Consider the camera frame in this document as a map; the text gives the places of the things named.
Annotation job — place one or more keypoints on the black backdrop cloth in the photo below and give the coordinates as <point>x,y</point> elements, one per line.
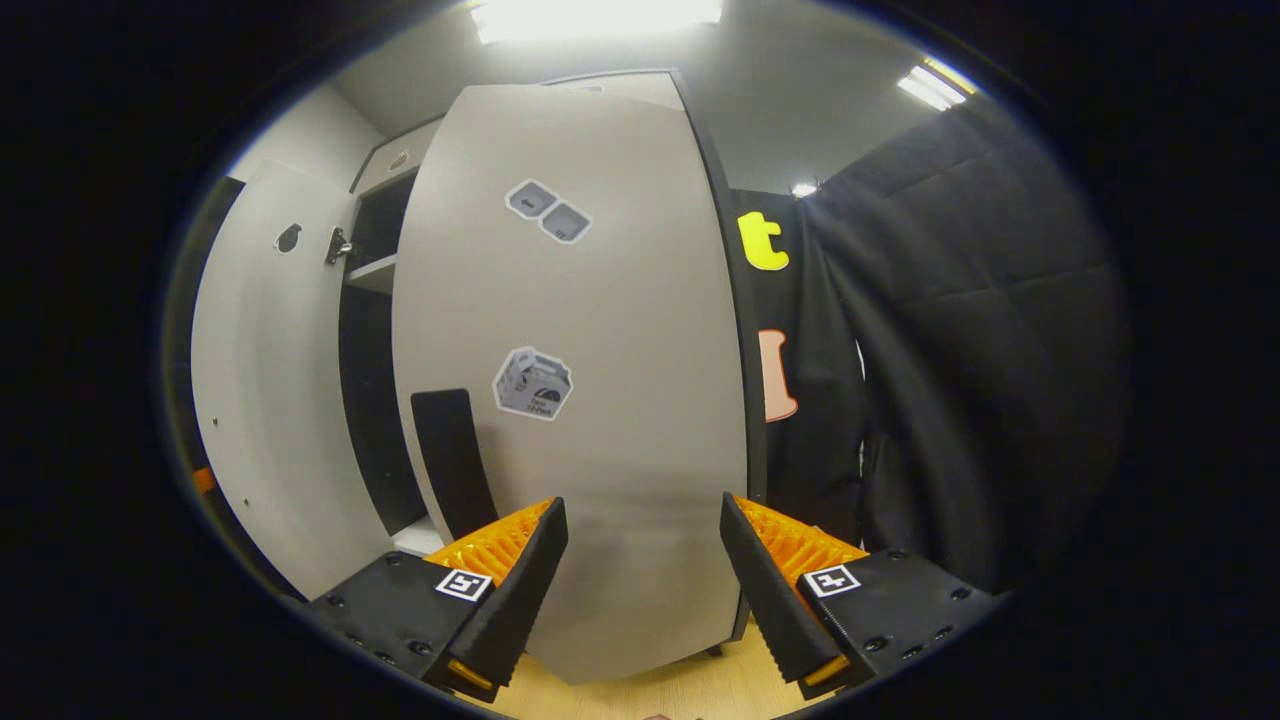
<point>980,350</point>

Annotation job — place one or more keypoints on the white and grey shoe cabinet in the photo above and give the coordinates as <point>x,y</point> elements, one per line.
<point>372,400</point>

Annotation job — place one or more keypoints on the white shoe cabinet door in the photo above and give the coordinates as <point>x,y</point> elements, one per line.
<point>620,330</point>
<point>270,400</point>

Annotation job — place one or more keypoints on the small ceiling light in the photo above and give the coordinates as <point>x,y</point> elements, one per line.
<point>804,189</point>

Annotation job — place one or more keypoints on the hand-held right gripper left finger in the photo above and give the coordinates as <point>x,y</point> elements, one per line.
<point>520,585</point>

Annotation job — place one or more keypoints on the ceiling light strip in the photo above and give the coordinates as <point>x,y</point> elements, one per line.
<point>935,85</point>

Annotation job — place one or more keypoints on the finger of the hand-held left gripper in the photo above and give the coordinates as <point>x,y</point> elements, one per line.
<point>203,480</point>

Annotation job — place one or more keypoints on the large ceiling light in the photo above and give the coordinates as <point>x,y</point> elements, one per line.
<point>595,18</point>

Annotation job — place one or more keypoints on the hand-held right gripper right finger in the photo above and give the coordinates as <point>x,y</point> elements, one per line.
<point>765,590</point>

